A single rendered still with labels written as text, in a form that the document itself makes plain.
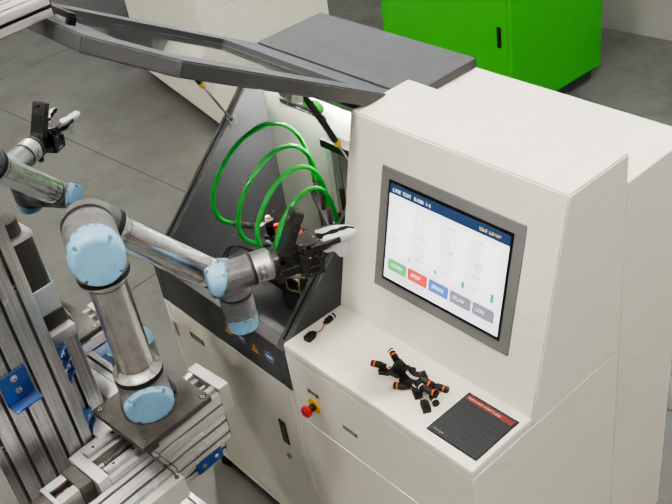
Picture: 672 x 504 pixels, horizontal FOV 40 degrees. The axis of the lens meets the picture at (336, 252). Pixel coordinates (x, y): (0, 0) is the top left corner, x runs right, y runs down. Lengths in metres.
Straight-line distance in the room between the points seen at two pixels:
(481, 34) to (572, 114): 2.89
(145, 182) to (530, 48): 2.33
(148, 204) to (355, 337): 2.92
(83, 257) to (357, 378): 0.87
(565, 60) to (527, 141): 3.46
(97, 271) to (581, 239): 1.06
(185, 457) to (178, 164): 3.32
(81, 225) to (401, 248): 0.87
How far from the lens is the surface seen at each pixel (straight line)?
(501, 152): 2.22
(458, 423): 2.33
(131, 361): 2.15
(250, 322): 2.18
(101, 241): 1.94
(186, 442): 2.53
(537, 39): 5.43
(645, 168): 2.31
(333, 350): 2.57
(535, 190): 2.11
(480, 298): 2.30
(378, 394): 2.42
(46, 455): 2.53
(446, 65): 2.78
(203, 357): 3.21
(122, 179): 5.67
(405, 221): 2.41
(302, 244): 2.13
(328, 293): 2.67
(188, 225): 3.12
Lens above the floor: 2.68
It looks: 35 degrees down
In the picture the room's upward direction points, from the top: 10 degrees counter-clockwise
